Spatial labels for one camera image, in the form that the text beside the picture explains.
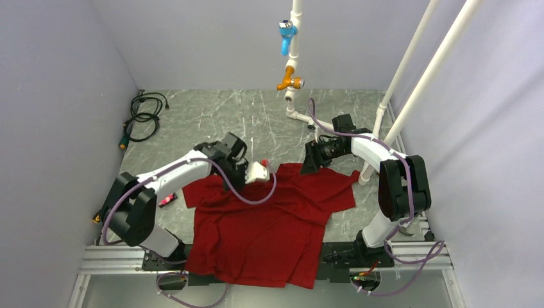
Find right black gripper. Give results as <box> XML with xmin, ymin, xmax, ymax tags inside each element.
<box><xmin>300</xmin><ymin>138</ymin><xmax>348</xmax><ymax>175</ymax></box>

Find pink flower brooch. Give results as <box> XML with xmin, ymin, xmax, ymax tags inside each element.
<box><xmin>158</xmin><ymin>193</ymin><xmax>178</xmax><ymax>208</ymax></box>

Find red t-shirt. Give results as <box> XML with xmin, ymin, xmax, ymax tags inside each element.
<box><xmin>183</xmin><ymin>163</ymin><xmax>359</xmax><ymax>289</ymax></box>

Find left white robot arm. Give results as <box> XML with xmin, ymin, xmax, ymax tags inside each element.
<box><xmin>95</xmin><ymin>133</ymin><xmax>248</xmax><ymax>270</ymax></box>

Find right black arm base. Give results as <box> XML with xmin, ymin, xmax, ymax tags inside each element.
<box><xmin>316</xmin><ymin>240</ymin><xmax>395</xmax><ymax>292</ymax></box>

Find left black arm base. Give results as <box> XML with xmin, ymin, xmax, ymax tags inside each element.
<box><xmin>142</xmin><ymin>241</ymin><xmax>223</xmax><ymax>291</ymax></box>

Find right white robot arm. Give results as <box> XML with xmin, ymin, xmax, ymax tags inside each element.
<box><xmin>300</xmin><ymin>114</ymin><xmax>431</xmax><ymax>266</ymax></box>

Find orange valve tap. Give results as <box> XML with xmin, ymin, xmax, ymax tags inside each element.
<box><xmin>276</xmin><ymin>65</ymin><xmax>305</xmax><ymax>90</ymax></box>

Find claw hammer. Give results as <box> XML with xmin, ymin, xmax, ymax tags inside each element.
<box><xmin>398</xmin><ymin>226</ymin><xmax>414</xmax><ymax>237</ymax></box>

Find blue valve tap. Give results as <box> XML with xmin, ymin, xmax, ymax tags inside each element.
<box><xmin>278</xmin><ymin>19</ymin><xmax>298</xmax><ymax>56</ymax></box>

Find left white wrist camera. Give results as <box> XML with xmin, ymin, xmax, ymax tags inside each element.
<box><xmin>245</xmin><ymin>160</ymin><xmax>271</xmax><ymax>184</ymax></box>

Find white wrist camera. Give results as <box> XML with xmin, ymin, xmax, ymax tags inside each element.
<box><xmin>307</xmin><ymin>122</ymin><xmax>316</xmax><ymax>132</ymax></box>
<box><xmin>245</xmin><ymin>160</ymin><xmax>271</xmax><ymax>184</ymax></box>

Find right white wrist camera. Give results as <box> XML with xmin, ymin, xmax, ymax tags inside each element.
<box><xmin>307</xmin><ymin>122</ymin><xmax>316</xmax><ymax>132</ymax></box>

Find white PVC pipe frame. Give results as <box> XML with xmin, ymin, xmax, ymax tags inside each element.
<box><xmin>284</xmin><ymin>0</ymin><xmax>486</xmax><ymax>186</ymax></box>

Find black coiled cable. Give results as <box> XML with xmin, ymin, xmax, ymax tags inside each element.
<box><xmin>119</xmin><ymin>89</ymin><xmax>171</xmax><ymax>150</ymax></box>

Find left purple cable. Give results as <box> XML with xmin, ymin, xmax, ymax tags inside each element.
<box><xmin>100</xmin><ymin>157</ymin><xmax>278</xmax><ymax>308</ymax></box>

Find purple cable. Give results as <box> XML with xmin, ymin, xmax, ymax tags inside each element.
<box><xmin>100</xmin><ymin>157</ymin><xmax>278</xmax><ymax>308</ymax></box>
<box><xmin>307</xmin><ymin>98</ymin><xmax>445</xmax><ymax>298</ymax></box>

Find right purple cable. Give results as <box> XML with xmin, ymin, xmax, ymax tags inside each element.
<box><xmin>307</xmin><ymin>98</ymin><xmax>445</xmax><ymax>298</ymax></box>

